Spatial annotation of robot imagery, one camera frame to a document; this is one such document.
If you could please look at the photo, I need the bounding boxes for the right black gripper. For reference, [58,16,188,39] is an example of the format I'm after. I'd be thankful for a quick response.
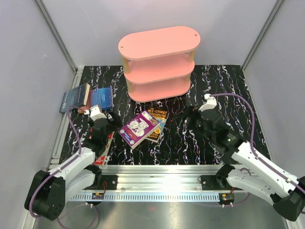
[173,104,214,142]

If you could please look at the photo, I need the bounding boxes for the red 13-storey treehouse book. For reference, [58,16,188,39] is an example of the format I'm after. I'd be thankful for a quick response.
[93,132,114,166]

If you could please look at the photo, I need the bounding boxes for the black yellow treehouse book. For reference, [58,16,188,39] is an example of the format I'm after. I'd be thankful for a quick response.
[145,107,170,144]

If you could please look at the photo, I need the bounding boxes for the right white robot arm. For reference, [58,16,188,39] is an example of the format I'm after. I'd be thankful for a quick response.
[182,106,305,221]

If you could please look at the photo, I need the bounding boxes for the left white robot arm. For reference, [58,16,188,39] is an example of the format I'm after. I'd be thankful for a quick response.
[24,111,122,221]

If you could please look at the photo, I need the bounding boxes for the blue orange book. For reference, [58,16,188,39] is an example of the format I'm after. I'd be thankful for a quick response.
[81,86,113,110]

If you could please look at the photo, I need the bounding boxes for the dark blue book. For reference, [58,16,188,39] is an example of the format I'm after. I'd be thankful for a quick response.
[59,83,91,113]

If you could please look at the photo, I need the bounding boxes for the black marble pattern mat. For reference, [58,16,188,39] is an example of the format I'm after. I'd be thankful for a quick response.
[58,64,273,166]

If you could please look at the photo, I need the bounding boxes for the pink three-tier shelf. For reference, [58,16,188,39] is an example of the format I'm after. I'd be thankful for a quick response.
[118,26,201,103]

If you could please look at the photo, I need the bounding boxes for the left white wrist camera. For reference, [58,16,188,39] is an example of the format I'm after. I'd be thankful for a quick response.
[84,105,107,121]

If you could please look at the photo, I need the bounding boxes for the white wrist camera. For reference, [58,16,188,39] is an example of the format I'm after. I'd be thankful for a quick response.
[84,105,107,121]
[199,94,217,112]

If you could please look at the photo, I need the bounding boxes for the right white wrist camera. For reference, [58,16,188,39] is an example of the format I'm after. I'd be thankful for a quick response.
[199,94,217,112]

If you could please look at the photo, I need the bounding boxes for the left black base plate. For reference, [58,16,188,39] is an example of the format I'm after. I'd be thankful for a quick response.
[84,175,118,190]

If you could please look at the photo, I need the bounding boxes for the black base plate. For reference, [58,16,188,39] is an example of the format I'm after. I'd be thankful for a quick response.
[198,175,232,191]
[84,175,118,190]

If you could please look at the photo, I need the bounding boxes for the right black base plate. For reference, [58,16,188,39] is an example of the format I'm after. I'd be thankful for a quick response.
[198,175,232,191]

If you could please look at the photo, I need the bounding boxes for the aluminium mounting rail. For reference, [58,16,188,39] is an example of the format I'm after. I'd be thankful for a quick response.
[69,165,234,205]

